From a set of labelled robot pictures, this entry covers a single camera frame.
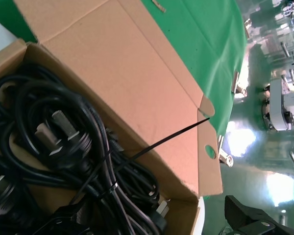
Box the short wooden piece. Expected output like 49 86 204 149
151 0 167 13

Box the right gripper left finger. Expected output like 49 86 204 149
26 203 89 235

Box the brown cardboard box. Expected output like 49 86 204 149
0 0 223 235

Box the black power cord bundle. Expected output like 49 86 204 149
0 63 52 221
122 154 172 216

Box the silver binder clip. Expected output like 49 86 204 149
231 71 248 96
217 134 235 168

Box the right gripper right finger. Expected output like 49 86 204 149
224 195 294 235

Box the green table cloth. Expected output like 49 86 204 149
0 0 247 198

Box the grey machine cabinet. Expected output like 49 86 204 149
262 75 294 133

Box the metal equipment rack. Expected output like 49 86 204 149
245 0 294 71

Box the black power cord with tie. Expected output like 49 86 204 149
14 80 211 235

